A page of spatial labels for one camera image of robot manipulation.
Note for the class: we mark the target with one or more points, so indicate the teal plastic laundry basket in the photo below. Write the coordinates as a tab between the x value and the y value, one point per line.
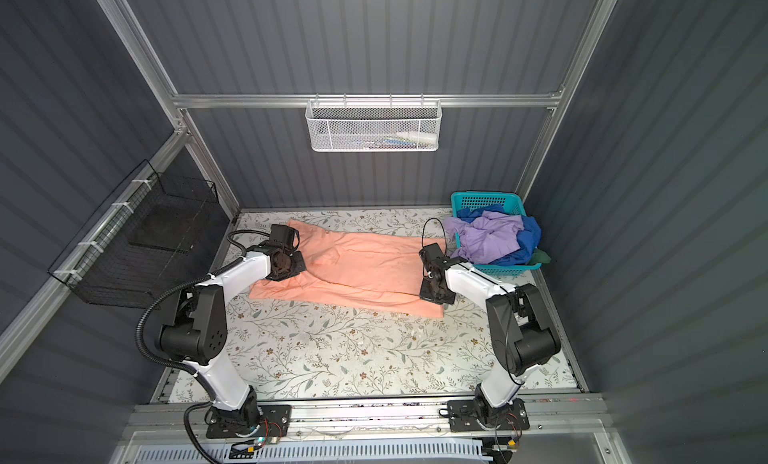
512	205

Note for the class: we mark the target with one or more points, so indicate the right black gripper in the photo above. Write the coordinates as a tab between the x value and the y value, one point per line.
425	293

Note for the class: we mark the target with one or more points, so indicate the blue t-shirt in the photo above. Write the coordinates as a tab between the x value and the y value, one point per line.
528	239

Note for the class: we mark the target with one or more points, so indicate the peach orange t-shirt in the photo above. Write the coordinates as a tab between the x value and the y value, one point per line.
358	270

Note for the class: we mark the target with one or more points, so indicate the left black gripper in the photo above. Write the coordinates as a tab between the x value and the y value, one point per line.
299	265

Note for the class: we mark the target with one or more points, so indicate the purple t-shirt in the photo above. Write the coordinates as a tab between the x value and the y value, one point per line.
489	237

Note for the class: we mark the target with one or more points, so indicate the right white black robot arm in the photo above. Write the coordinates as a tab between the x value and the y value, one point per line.
523	335

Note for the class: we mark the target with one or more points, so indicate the dark green garment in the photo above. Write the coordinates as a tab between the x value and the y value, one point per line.
539	257

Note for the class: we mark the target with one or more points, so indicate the white wire mesh basket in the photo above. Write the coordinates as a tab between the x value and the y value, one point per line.
348	126

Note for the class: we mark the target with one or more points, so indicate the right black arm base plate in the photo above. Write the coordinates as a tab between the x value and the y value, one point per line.
472	415

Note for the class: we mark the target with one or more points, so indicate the floral patterned table mat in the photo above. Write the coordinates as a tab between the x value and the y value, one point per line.
293	349

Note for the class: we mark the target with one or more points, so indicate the black wire basket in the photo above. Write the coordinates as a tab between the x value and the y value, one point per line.
164	231

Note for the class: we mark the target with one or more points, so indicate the white bottle in basket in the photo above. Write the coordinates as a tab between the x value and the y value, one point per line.
420	139

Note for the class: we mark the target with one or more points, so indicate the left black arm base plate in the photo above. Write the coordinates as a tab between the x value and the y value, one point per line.
262	421

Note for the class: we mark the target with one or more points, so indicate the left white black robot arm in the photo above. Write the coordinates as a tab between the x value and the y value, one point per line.
194	332

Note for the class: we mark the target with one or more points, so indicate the white ventilation grille strip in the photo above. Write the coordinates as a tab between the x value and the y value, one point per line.
352	451

